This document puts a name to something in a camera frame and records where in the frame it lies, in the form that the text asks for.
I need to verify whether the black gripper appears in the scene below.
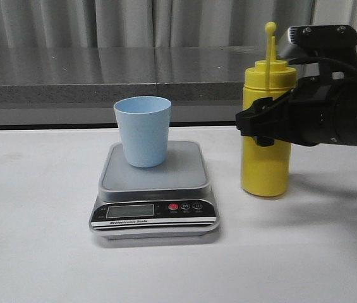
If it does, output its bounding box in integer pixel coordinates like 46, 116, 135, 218
236, 57, 357, 147

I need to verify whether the yellow squeeze bottle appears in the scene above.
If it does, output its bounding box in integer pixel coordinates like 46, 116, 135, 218
241, 21, 297, 198

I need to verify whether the light blue plastic cup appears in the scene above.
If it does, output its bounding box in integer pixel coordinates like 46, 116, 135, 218
114, 96, 171, 168

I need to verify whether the silver electronic kitchen scale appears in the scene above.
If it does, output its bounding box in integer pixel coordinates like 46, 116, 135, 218
89, 141, 220, 239

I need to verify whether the grey pleated curtain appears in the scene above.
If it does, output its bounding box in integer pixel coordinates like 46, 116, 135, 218
0, 1, 357, 48

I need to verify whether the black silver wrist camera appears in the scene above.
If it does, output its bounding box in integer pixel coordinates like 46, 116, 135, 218
278, 25, 357, 66

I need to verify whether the black camera cable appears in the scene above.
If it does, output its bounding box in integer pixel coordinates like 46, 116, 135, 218
288, 56, 357, 92

